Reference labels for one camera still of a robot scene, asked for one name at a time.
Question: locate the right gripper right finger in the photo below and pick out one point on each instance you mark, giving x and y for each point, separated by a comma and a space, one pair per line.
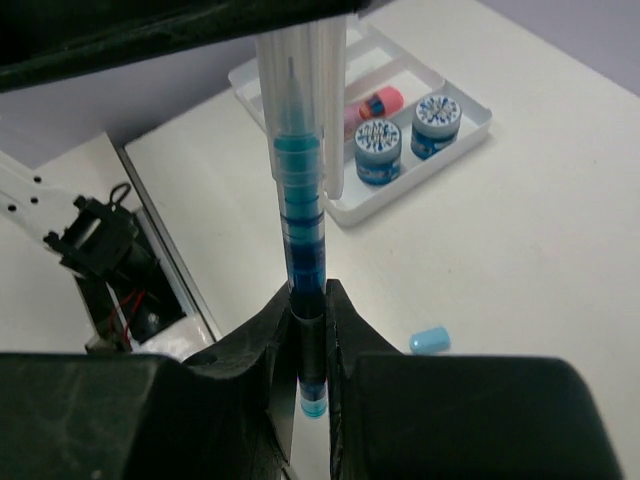
399, 416

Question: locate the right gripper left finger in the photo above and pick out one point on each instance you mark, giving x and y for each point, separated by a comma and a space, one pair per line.
225, 413

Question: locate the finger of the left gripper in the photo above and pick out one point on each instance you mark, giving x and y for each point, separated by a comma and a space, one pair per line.
47, 41

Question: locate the light blue highlighter cap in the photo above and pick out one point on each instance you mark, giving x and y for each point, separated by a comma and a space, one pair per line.
428, 342

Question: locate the clear pen cap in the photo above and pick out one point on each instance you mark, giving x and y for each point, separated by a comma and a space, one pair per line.
302, 73

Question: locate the teal pen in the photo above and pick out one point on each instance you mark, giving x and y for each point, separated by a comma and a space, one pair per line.
297, 149

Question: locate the blue paint jar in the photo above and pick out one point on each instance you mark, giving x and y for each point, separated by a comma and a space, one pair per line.
435, 124
378, 146

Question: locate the pink capped pencil tube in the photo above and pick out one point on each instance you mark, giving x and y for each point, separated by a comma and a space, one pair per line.
383, 103

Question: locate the white divided plastic tray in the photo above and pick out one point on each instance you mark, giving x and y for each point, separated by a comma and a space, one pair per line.
375, 61

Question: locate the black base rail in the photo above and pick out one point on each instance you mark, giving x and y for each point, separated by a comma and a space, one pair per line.
137, 299

